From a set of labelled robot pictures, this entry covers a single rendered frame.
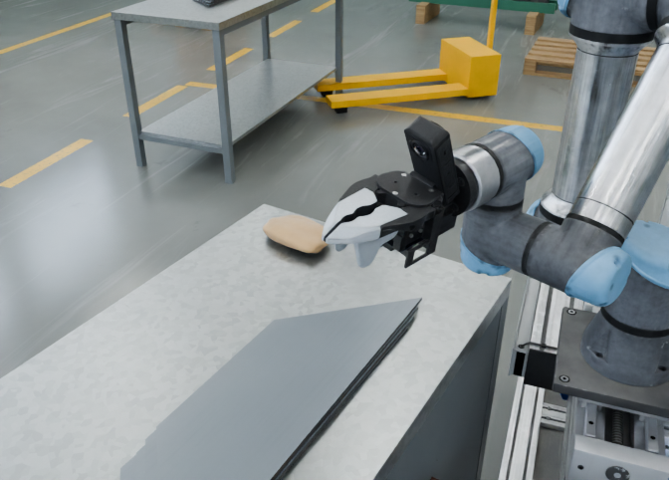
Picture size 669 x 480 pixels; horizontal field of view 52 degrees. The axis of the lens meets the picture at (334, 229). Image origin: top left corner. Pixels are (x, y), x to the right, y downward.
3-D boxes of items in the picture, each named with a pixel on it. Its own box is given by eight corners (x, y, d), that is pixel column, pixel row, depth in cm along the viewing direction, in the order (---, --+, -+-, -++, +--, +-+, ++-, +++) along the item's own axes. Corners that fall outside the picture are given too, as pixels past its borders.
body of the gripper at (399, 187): (403, 272, 75) (469, 233, 83) (416, 208, 70) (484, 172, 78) (354, 239, 80) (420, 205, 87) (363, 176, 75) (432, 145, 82)
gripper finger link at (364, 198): (321, 275, 71) (380, 243, 76) (326, 229, 67) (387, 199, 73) (301, 260, 73) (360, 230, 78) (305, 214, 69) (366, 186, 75)
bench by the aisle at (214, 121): (232, 184, 407) (218, 16, 358) (134, 166, 430) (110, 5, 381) (343, 94, 552) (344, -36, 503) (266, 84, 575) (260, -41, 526)
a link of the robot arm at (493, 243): (515, 297, 89) (527, 223, 83) (446, 263, 95) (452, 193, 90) (547, 273, 93) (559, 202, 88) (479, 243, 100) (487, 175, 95)
